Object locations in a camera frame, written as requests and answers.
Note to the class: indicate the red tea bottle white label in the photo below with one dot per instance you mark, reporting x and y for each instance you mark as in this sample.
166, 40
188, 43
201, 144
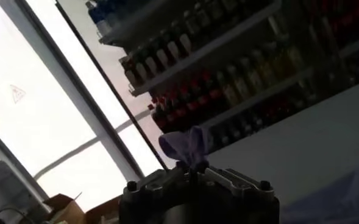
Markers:
130, 78

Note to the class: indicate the red cap cola bottle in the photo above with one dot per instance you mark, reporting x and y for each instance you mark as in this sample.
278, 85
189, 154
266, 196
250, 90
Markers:
171, 117
161, 123
205, 100
194, 106
182, 112
216, 93

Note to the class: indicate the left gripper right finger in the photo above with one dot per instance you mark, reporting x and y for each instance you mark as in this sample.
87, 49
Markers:
231, 179

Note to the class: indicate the lilac t-shirt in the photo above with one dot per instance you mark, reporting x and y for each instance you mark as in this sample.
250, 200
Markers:
185, 146

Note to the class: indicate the dark metal frame pole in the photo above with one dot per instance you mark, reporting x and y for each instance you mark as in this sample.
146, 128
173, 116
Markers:
111, 86

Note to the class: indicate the grey window mullion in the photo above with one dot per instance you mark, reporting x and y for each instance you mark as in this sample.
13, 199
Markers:
71, 91

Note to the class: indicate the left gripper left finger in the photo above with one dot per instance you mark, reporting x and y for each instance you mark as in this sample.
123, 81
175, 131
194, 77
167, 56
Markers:
161, 179

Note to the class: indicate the triangular window sticker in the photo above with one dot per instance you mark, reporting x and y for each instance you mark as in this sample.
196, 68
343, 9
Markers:
17, 93

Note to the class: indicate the brown cardboard box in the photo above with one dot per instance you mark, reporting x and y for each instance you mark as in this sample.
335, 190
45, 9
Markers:
69, 213

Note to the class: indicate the blue label plastic bottle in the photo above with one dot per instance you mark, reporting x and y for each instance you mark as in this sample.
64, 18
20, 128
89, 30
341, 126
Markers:
101, 21

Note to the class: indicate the green cap dark tea bottle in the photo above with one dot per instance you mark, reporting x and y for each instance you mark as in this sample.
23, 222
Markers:
162, 58
173, 50
141, 71
185, 43
151, 65

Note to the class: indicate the yellow juice bottle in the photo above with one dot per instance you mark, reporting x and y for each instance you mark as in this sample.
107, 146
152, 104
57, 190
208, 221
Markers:
255, 79
242, 86
230, 91
267, 73

